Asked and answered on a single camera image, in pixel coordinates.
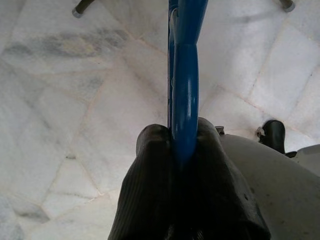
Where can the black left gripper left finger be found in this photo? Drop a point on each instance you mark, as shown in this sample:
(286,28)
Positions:
(150,187)

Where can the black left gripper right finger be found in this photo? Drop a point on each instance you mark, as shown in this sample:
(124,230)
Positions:
(215,187)

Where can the blue plastic hanger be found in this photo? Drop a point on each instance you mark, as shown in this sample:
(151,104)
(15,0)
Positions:
(186,87)

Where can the black robot foot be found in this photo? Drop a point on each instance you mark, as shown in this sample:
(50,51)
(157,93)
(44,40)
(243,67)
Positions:
(273,135)

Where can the marble top folding table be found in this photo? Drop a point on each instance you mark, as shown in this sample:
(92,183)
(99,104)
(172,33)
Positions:
(82,7)

